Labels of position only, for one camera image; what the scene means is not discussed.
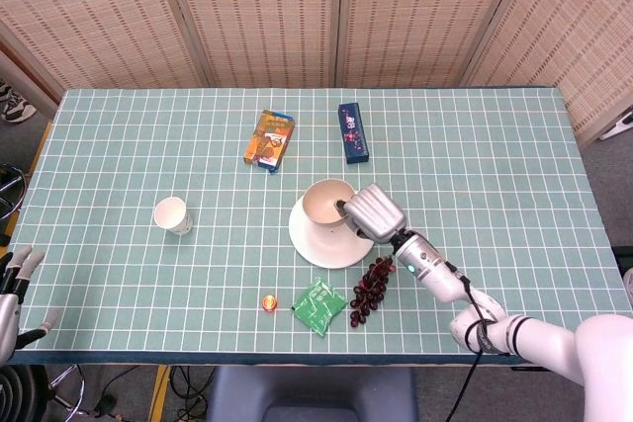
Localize beige round bowl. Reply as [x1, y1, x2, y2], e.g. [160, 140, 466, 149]
[302, 178, 358, 225]

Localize blue padded seat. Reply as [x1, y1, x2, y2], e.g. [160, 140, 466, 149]
[206, 366, 419, 422]

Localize floral print paper cup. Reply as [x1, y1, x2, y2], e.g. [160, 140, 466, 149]
[153, 197, 193, 237]

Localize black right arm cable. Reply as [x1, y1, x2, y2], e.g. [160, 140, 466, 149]
[443, 261, 513, 422]

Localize green tea packet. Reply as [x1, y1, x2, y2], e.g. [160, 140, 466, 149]
[290, 278, 347, 338]

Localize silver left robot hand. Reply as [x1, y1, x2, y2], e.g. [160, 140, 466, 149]
[0, 245, 64, 364]

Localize bamboo folding screen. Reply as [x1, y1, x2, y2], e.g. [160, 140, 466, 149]
[0, 0, 633, 147]

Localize green checked tablecloth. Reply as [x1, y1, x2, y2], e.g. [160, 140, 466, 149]
[8, 87, 625, 367]

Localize chrome stool frame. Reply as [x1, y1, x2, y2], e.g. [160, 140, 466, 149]
[0, 163, 29, 246]

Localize dark blue long box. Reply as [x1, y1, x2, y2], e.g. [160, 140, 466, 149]
[337, 102, 372, 165]

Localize orange snack box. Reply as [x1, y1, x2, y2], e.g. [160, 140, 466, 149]
[242, 109, 297, 176]

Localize white screen foot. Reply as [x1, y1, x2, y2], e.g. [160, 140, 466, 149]
[599, 113, 633, 141]

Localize white paper plate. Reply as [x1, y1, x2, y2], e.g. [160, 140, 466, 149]
[288, 194, 377, 270]

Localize chrome stool base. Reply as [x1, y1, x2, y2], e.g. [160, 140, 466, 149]
[0, 364, 89, 422]

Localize purple grape bunch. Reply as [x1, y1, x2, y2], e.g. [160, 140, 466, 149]
[349, 254, 399, 328]

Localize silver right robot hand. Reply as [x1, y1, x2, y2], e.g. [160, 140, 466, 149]
[335, 182, 408, 245]

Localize white and black sneaker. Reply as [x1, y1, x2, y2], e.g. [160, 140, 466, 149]
[0, 78, 38, 125]

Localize black floor cables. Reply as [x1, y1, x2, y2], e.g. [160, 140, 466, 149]
[93, 365, 219, 421]

